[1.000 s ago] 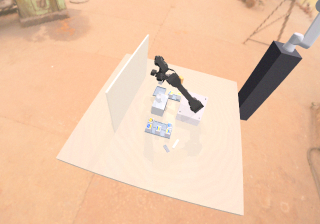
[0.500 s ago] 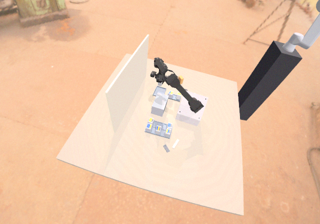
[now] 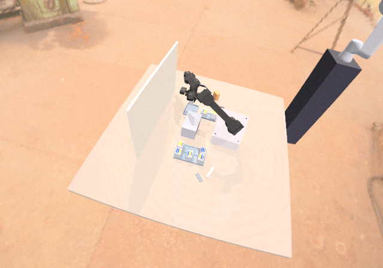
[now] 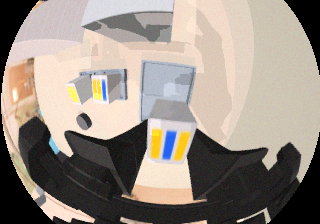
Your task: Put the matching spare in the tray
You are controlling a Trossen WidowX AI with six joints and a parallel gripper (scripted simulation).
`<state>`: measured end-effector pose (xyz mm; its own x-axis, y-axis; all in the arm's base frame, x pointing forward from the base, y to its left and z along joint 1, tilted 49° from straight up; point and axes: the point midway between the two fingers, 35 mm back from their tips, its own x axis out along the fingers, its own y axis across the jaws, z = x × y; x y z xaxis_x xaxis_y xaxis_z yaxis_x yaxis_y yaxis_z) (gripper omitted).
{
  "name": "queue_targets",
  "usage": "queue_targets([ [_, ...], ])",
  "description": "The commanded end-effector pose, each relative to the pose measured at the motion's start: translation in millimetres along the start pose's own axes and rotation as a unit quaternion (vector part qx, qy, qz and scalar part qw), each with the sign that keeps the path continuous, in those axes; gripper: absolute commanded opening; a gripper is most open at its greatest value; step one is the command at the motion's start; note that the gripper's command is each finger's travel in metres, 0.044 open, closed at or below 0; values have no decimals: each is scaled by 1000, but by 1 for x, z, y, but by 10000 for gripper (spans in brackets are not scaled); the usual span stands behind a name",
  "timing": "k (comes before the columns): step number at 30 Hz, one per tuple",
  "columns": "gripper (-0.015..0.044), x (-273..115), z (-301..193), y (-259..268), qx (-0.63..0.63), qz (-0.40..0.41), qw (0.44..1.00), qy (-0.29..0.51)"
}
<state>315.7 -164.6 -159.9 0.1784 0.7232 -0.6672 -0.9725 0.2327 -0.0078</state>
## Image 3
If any small tan block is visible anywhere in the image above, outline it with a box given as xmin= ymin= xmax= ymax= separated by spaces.
xmin=213 ymin=90 xmax=220 ymax=101

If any beige flat board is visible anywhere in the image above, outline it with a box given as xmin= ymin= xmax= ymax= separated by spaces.
xmin=126 ymin=41 xmax=179 ymax=159

